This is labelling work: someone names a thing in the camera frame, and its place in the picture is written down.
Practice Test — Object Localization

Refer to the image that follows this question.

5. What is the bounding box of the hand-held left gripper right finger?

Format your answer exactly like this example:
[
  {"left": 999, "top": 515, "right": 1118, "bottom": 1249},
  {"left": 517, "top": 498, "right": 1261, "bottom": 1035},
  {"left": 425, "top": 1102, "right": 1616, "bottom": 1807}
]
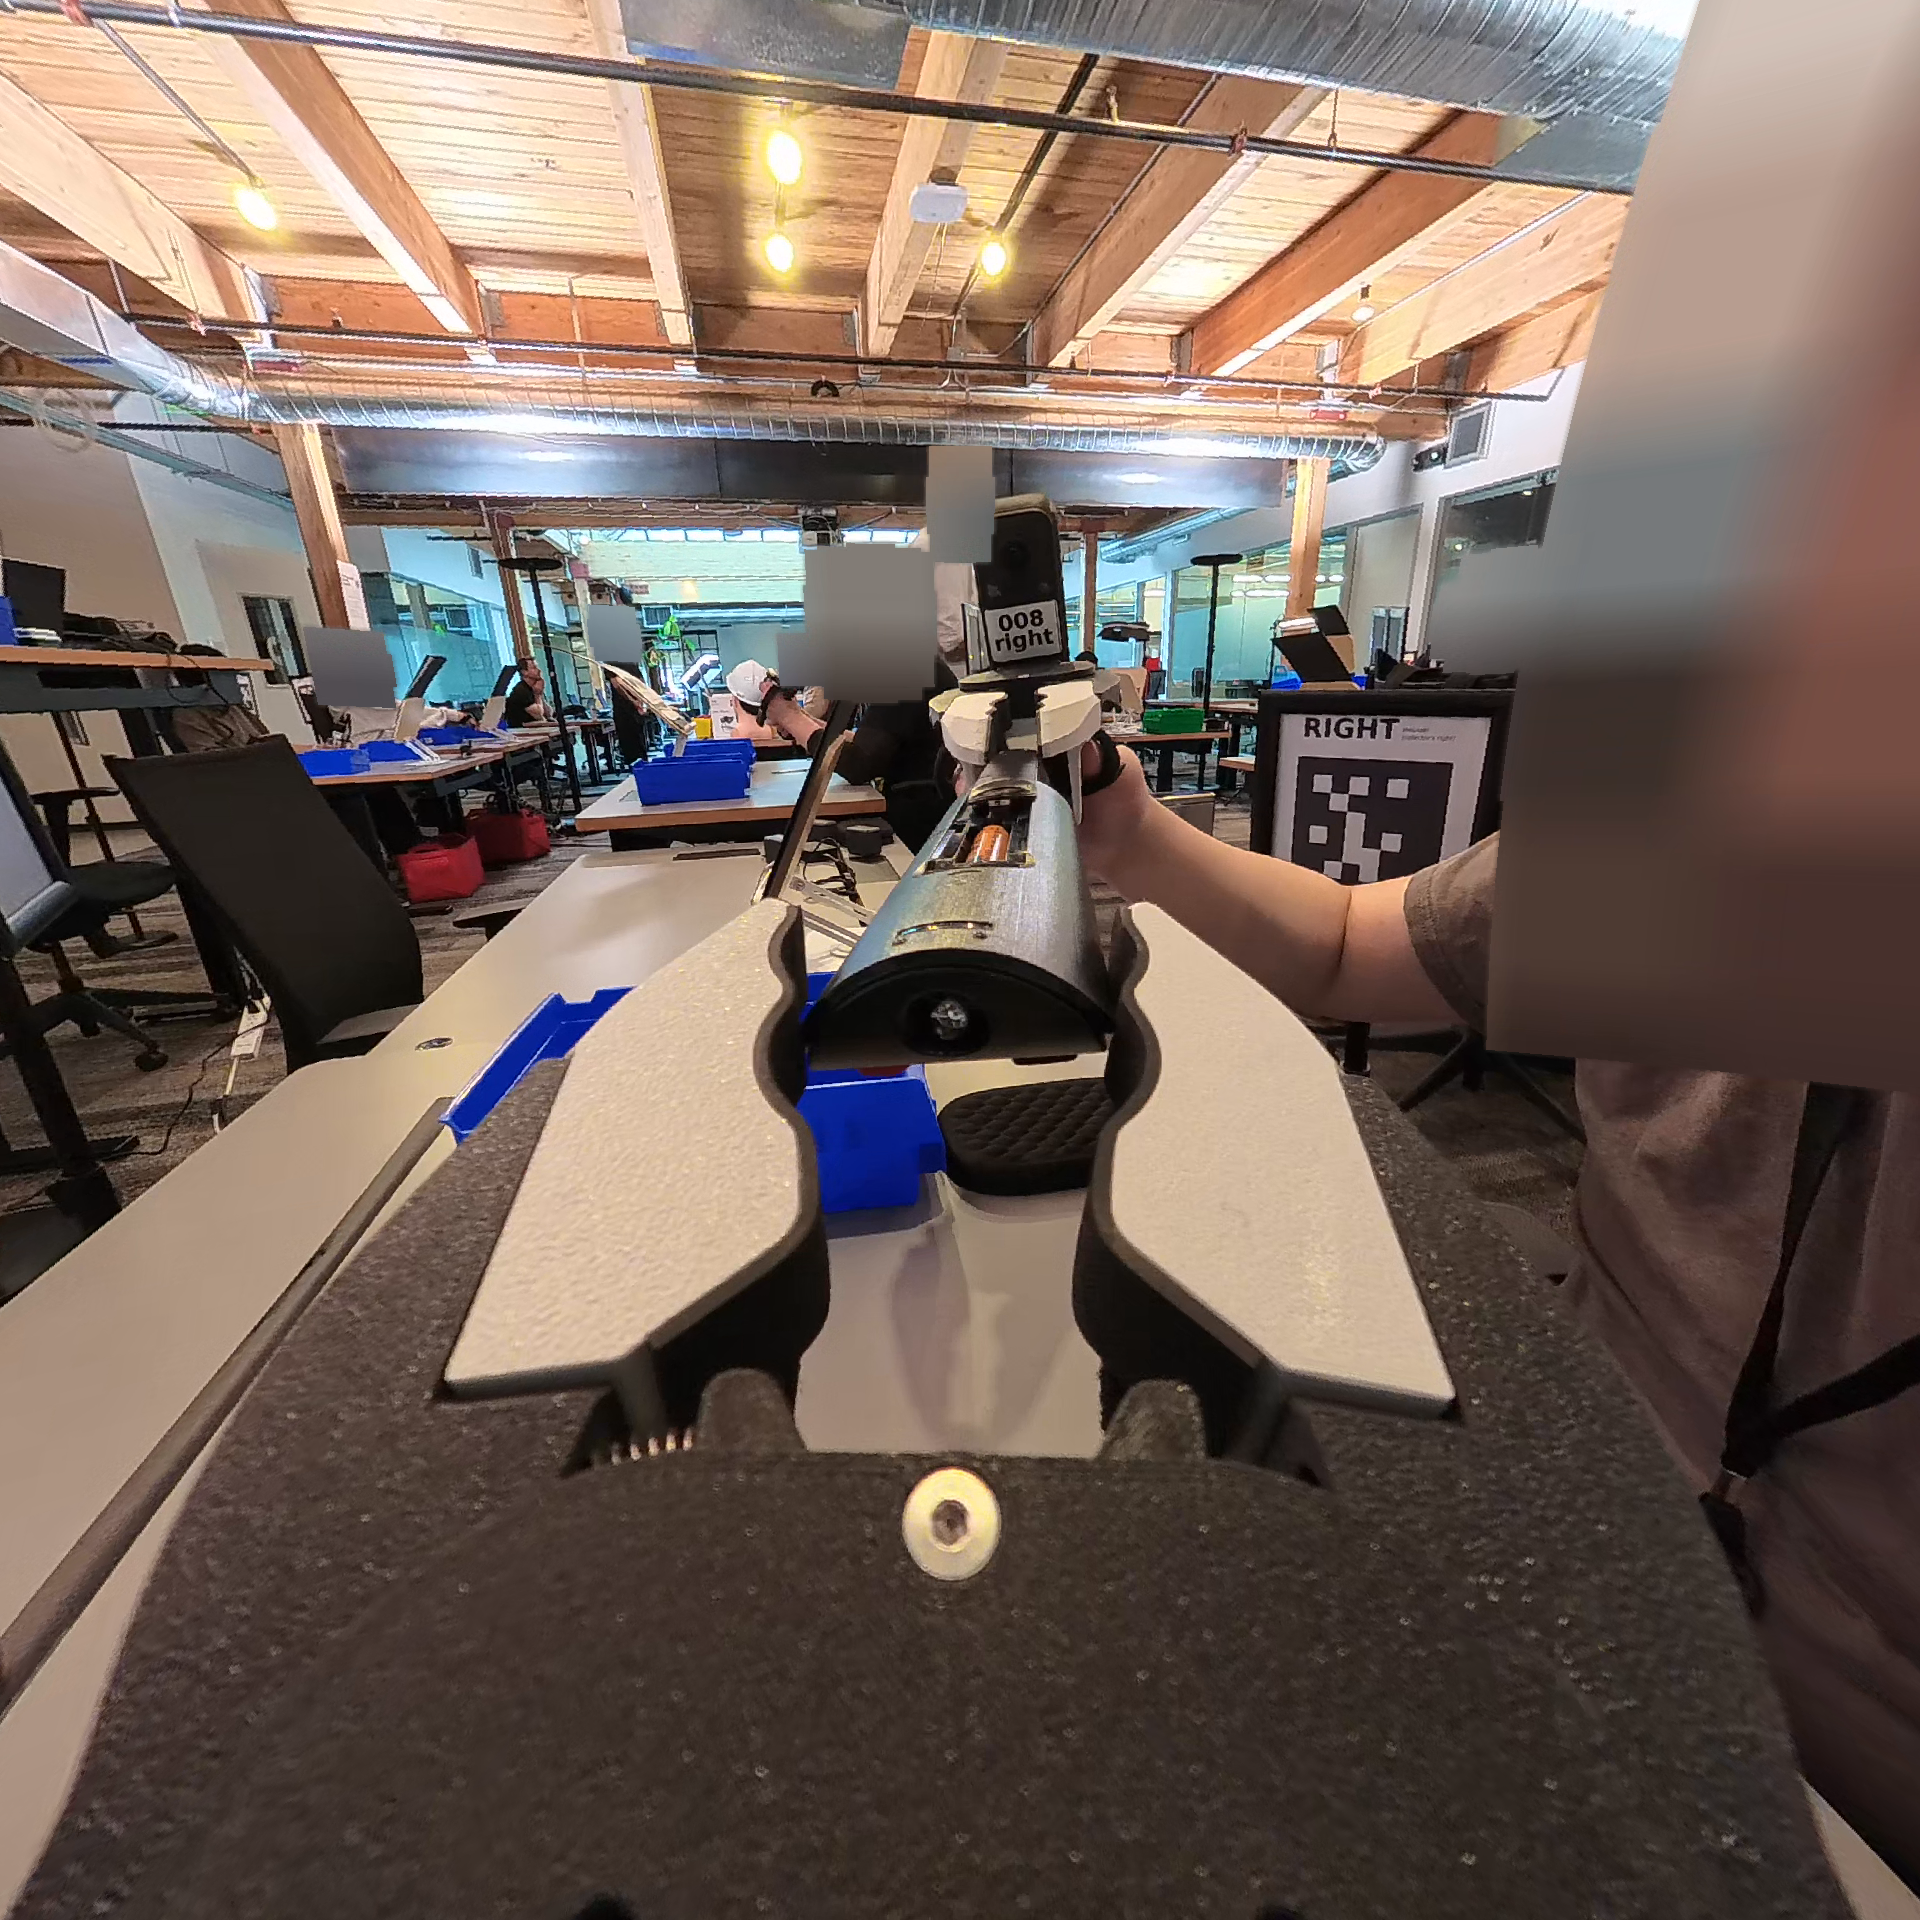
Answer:
[{"left": 1072, "top": 898, "right": 1460, "bottom": 1471}]

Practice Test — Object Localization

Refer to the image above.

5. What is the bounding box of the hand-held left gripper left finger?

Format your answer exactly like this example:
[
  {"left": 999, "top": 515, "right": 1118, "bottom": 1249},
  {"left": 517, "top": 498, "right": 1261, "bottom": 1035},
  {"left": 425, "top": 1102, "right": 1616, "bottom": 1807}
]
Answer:
[{"left": 442, "top": 893, "right": 830, "bottom": 1471}]

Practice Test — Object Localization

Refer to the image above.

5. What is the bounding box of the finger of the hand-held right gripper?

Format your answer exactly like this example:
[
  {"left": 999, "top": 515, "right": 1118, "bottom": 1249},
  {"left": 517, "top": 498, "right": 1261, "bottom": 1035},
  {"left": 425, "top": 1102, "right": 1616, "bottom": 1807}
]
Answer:
[
  {"left": 1041, "top": 677, "right": 1118, "bottom": 824},
  {"left": 928, "top": 681, "right": 1041, "bottom": 766}
]

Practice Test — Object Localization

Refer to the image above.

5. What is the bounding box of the black remote control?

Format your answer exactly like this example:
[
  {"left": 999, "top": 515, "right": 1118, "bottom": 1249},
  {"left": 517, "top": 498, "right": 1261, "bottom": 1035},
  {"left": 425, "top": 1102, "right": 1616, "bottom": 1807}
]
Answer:
[{"left": 801, "top": 747, "right": 1118, "bottom": 1068}]

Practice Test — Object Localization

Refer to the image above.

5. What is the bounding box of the blue plastic bin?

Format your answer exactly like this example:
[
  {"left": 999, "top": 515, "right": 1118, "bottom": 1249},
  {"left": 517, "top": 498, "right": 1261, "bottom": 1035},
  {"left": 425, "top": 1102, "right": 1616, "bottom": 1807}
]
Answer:
[{"left": 442, "top": 983, "right": 952, "bottom": 1213}]

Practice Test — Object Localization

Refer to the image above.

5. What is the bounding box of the person's right forearm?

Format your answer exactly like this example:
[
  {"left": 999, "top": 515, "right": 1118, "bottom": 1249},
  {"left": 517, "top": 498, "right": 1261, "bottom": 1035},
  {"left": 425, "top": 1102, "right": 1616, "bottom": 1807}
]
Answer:
[{"left": 1116, "top": 795, "right": 1500, "bottom": 1028}]

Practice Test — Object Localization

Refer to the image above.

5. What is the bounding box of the person's right hand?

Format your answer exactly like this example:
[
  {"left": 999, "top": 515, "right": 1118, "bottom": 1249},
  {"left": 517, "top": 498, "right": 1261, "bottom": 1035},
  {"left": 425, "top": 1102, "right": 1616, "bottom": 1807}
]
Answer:
[{"left": 1072, "top": 734, "right": 1161, "bottom": 888}]

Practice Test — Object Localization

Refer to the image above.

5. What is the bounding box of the black floor lamp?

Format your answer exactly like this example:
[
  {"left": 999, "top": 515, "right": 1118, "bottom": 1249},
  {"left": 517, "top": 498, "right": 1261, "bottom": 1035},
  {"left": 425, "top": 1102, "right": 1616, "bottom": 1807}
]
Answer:
[{"left": 1165, "top": 554, "right": 1245, "bottom": 705}]

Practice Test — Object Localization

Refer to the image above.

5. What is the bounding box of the white board stand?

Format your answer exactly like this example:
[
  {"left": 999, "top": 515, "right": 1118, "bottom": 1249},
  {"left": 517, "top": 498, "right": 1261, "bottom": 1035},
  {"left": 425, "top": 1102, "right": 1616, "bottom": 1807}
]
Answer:
[{"left": 774, "top": 860, "right": 904, "bottom": 947}]

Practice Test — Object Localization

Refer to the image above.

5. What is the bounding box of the black textured mat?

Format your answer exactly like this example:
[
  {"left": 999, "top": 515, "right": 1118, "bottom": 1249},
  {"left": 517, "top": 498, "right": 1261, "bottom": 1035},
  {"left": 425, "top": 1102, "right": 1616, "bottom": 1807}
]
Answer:
[{"left": 940, "top": 1068, "right": 1122, "bottom": 1197}]

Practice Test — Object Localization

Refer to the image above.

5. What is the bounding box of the framed checkered tag sign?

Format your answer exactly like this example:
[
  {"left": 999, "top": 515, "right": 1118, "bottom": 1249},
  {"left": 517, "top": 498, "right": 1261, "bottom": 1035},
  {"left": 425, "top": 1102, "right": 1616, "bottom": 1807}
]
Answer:
[{"left": 1249, "top": 689, "right": 1512, "bottom": 888}]

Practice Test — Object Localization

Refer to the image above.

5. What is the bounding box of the grey neighbouring table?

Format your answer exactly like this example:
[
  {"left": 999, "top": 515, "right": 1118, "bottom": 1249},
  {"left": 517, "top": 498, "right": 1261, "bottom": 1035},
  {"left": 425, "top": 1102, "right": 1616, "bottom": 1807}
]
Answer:
[{"left": 574, "top": 757, "right": 892, "bottom": 833}]

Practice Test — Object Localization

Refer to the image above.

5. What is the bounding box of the small blue background bin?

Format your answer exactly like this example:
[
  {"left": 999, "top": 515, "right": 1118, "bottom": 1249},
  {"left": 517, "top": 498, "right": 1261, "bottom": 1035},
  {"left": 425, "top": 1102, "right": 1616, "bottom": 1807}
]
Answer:
[{"left": 632, "top": 742, "right": 758, "bottom": 810}]

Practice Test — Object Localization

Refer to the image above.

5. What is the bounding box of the person's taupe shirt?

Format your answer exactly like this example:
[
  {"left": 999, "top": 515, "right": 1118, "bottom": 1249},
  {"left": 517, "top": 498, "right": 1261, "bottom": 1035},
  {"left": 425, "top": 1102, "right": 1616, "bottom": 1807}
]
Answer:
[{"left": 1400, "top": 832, "right": 1920, "bottom": 1875}]

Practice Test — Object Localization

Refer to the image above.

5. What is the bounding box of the black office chair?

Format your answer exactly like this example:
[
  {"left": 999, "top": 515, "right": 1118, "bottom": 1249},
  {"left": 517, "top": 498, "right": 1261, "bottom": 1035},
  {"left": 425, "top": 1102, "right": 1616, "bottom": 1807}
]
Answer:
[
  {"left": 27, "top": 781, "right": 187, "bottom": 1072},
  {"left": 102, "top": 734, "right": 425, "bottom": 1068}
]

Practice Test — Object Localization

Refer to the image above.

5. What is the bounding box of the long background desk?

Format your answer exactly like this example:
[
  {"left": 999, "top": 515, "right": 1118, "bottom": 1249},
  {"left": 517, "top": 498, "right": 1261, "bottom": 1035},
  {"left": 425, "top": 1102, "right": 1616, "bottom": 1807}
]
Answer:
[{"left": 298, "top": 725, "right": 608, "bottom": 819}]

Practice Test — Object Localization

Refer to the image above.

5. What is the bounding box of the wooden background desk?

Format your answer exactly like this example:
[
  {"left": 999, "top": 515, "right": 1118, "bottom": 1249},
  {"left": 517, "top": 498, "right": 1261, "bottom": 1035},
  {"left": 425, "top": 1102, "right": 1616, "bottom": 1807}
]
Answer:
[{"left": 0, "top": 644, "right": 282, "bottom": 713}]

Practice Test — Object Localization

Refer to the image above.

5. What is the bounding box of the thin silver air duct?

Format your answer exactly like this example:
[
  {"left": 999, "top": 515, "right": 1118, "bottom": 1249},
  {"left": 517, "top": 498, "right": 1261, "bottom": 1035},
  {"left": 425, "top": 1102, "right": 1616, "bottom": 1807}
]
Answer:
[{"left": 0, "top": 238, "right": 1387, "bottom": 475}]

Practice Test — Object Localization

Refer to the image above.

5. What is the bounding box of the black rectangular ceiling duct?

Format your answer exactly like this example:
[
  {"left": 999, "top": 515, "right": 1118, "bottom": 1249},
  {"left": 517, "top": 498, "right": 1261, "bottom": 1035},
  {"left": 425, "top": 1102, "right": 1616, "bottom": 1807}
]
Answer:
[{"left": 329, "top": 429, "right": 1291, "bottom": 508}]

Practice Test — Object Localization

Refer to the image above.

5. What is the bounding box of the black lanyard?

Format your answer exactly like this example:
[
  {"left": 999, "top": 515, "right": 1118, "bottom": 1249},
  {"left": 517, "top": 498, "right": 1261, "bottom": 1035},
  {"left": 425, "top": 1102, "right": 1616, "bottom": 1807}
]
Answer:
[{"left": 1704, "top": 1080, "right": 1920, "bottom": 1612}]

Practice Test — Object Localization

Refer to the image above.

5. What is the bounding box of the large silver air duct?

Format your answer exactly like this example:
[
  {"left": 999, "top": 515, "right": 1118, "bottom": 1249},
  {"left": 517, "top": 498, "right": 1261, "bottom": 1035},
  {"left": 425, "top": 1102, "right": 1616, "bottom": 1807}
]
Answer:
[{"left": 614, "top": 0, "right": 1689, "bottom": 189}]

